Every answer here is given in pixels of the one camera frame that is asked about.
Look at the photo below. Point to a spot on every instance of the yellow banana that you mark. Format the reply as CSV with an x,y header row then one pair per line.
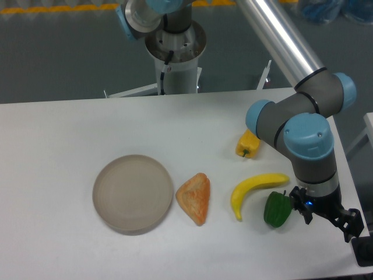
x,y
258,182

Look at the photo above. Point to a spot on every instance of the black box at table edge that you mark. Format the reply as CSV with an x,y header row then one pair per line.
x,y
362,247

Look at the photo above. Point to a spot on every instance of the beige round plate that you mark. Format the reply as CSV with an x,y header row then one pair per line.
x,y
132,194

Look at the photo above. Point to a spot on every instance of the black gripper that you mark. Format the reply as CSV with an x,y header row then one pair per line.
x,y
330,207

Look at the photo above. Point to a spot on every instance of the blue bags in background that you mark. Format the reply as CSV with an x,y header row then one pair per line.
x,y
324,12

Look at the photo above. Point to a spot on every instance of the white metal frame bracket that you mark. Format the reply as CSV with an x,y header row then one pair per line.
x,y
264,79

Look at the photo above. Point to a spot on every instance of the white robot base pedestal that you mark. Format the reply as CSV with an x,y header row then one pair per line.
x,y
176,59

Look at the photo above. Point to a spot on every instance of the orange triangular pastry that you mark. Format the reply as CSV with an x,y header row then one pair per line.
x,y
193,198

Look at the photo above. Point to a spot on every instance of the green pepper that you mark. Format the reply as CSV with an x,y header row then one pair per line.
x,y
277,209

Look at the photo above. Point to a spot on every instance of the yellow pepper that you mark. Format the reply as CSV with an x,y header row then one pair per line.
x,y
248,145

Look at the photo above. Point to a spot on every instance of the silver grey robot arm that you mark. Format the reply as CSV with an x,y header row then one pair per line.
x,y
297,127

